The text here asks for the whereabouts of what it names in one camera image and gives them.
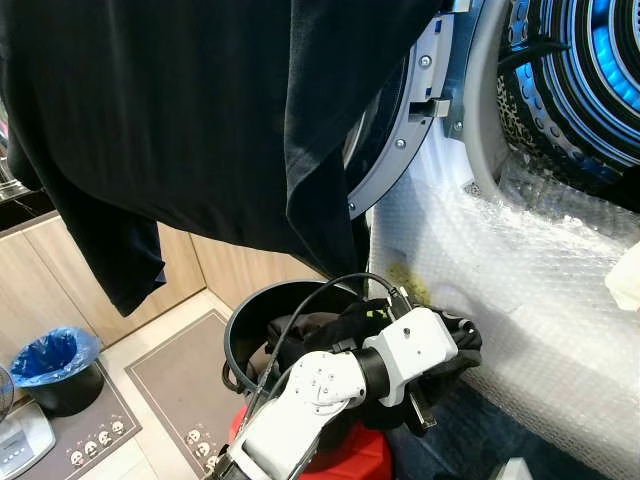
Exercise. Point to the black garment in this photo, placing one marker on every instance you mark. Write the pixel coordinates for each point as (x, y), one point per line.
(150, 110)

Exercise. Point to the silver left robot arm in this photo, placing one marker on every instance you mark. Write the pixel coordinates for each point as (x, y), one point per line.
(300, 410)

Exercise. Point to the clear bubble wrap sheet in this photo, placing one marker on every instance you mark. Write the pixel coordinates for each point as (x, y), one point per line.
(520, 300)

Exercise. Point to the dark blue cloth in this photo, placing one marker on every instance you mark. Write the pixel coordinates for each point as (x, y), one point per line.
(480, 435)

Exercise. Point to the white paper label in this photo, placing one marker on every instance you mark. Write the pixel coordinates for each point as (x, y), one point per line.
(625, 275)

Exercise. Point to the black round laundry bucket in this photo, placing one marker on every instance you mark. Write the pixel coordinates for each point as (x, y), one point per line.
(250, 315)

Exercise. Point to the grey round washer door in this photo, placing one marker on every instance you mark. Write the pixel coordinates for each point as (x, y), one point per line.
(405, 130)

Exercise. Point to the leopard print garment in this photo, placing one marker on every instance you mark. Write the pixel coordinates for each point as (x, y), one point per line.
(520, 125)

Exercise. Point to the grey washer door gasket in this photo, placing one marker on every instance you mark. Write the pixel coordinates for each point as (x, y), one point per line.
(482, 110)

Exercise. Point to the blue lit steel washer drum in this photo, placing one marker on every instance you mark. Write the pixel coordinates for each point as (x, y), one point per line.
(595, 70)

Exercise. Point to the dark printed floor mat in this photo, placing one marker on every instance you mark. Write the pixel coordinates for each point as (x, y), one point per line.
(95, 435)

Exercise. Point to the black bin with blue liner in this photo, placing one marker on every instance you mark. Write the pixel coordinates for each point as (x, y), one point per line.
(55, 365)

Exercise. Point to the light wooden cabinet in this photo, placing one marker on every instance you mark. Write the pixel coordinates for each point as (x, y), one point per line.
(40, 280)

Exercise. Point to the white bathroom scale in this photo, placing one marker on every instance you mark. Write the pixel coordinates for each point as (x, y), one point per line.
(22, 440)

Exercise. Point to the dark countertop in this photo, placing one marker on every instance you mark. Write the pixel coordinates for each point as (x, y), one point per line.
(25, 210)

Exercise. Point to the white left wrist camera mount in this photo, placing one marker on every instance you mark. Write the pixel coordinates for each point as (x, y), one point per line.
(415, 345)

